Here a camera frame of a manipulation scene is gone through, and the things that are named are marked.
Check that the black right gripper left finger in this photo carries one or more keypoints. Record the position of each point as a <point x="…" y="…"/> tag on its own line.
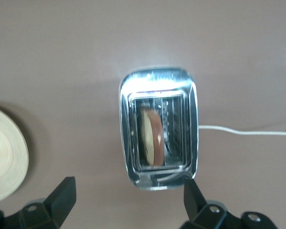
<point x="62" y="202"/>

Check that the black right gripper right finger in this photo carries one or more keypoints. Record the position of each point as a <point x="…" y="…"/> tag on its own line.
<point x="195" y="205"/>

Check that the round light wooden plate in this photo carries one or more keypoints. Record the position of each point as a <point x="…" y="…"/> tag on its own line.
<point x="4" y="152"/>

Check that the slice of brown-crust bread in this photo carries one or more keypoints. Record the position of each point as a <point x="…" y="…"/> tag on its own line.
<point x="153" y="138"/>

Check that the silver two-slot toaster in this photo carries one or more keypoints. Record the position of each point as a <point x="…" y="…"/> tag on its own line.
<point x="157" y="82"/>

